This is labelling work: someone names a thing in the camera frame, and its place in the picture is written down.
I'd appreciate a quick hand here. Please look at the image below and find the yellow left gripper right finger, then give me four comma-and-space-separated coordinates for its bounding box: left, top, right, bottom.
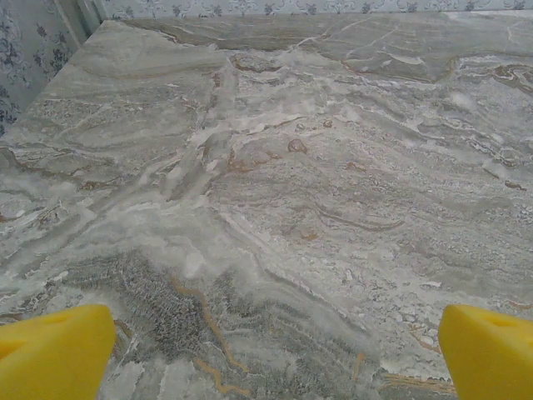
439, 303, 533, 400

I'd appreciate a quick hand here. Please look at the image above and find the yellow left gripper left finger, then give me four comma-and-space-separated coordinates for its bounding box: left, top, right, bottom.
0, 303, 117, 400

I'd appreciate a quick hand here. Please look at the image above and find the aluminium frame post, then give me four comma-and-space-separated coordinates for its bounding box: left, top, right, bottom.
53, 0, 105, 45

